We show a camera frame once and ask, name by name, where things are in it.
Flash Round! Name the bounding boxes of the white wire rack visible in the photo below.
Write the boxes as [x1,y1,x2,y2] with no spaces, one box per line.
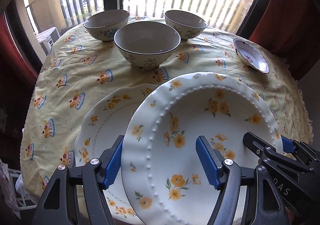
[8,169,37,211]

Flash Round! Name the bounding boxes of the white air conditioner unit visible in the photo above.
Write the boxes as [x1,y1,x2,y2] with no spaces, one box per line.
[36,27,60,55]

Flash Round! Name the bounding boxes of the left red curtain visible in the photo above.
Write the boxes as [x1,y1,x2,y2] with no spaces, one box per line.
[1,14,37,88]

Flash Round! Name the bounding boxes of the right red curtain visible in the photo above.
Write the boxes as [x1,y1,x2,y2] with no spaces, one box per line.
[249,0,319,57]

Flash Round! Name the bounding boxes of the white scalloped yellow-flower plate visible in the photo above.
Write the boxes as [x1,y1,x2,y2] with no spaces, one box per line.
[74,83,157,224]

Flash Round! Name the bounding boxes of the white red-pattern scalloped dish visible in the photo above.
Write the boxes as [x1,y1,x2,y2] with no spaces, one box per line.
[233,38,270,74]

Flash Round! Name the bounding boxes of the yellow printed tablecloth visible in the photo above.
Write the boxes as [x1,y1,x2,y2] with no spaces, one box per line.
[20,25,313,201]

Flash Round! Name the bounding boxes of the white beaded yellow-flower plate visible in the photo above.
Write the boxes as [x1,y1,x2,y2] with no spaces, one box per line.
[121,72,283,224]

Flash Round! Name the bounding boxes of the red curtain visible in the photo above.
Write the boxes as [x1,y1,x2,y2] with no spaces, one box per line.
[249,0,319,57]
[1,14,37,88]

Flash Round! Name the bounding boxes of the floral ceramic bowl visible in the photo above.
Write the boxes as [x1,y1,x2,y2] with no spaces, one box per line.
[84,9,130,41]
[164,10,208,40]
[114,21,181,70]

